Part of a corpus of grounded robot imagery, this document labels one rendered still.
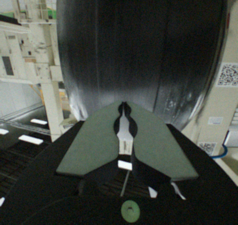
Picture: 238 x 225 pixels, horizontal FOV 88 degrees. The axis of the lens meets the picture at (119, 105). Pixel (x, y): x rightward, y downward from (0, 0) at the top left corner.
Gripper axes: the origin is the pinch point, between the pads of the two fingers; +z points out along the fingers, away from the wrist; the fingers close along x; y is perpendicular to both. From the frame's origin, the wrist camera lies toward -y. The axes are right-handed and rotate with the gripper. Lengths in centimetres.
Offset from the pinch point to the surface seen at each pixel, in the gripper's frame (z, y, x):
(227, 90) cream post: 27.5, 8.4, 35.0
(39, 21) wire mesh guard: 72, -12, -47
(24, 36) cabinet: 408, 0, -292
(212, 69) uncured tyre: 9.3, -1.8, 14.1
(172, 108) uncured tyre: 8.6, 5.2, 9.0
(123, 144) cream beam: 48, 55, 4
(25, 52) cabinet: 405, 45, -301
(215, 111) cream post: 26.6, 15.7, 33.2
